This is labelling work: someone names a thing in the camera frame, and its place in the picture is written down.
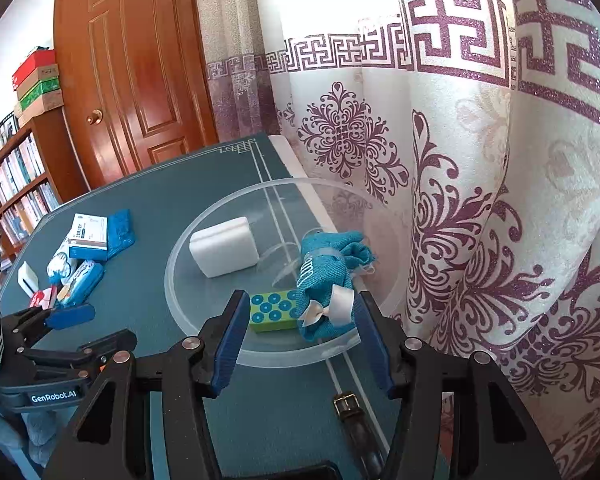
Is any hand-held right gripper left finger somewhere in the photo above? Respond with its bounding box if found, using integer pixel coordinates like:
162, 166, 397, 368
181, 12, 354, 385
42, 290, 251, 480

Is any blue textured packet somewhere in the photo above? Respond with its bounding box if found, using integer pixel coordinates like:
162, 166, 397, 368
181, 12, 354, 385
106, 208, 136, 257

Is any blue cracker snack packet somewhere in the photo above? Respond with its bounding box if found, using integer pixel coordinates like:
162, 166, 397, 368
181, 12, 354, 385
61, 260, 105, 309

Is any teal cloth pouch white ribbon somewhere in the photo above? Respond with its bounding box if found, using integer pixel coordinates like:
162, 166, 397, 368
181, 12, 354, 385
295, 230, 378, 343

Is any wooden bookshelf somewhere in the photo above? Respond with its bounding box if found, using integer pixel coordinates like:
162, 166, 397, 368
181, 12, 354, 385
0, 106, 90, 261

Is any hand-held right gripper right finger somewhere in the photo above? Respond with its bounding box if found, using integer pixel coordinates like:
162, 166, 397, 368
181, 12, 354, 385
356, 292, 562, 480

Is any person's left hand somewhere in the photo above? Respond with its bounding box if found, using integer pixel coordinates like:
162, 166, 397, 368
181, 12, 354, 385
25, 402, 78, 468

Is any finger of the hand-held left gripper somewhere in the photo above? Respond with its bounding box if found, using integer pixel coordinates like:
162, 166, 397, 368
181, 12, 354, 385
0, 304, 97, 346
2, 329, 139, 386

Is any brown cardboard box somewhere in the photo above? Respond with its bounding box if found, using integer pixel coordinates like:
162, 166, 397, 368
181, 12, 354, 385
14, 94, 64, 128

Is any green box with blue dots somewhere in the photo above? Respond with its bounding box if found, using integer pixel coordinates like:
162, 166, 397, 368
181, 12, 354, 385
248, 288, 301, 335

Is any blue and white carton box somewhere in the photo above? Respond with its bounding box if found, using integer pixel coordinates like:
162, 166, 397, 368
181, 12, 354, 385
68, 213, 110, 262

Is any red and white glue packet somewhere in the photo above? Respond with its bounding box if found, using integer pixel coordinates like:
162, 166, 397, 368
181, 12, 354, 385
28, 287, 57, 309

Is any white sponge block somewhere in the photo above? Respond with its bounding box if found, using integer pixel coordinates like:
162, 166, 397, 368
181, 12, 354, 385
189, 216, 260, 278

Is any brown wooden door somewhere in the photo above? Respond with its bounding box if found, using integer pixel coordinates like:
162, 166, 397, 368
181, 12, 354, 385
54, 0, 219, 192

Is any black leather belt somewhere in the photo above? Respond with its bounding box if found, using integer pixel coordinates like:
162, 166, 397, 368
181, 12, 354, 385
331, 392, 388, 476

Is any teal table mat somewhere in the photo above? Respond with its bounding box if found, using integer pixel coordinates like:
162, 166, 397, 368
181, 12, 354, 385
0, 132, 456, 480

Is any red cardboard box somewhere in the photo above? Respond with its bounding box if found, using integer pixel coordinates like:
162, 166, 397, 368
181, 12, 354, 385
11, 49, 57, 92

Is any clear plastic bin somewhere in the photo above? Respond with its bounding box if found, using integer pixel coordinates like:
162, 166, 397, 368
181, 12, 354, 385
164, 176, 411, 368

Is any row of books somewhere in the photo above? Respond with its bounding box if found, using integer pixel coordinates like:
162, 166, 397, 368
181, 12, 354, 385
0, 132, 61, 247

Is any beige purple curtain panel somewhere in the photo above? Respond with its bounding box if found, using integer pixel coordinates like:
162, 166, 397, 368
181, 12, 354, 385
194, 0, 281, 142

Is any white purple patterned curtain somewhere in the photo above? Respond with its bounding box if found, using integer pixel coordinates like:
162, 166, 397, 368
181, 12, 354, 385
267, 0, 600, 480

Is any white and blue plastic packet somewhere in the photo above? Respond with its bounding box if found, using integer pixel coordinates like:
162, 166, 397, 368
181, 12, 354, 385
46, 251, 79, 282

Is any green cardboard box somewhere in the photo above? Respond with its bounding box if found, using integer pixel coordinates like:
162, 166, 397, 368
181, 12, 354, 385
17, 78, 61, 112

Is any small white box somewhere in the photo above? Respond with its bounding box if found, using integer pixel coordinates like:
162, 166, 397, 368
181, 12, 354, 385
17, 261, 42, 297

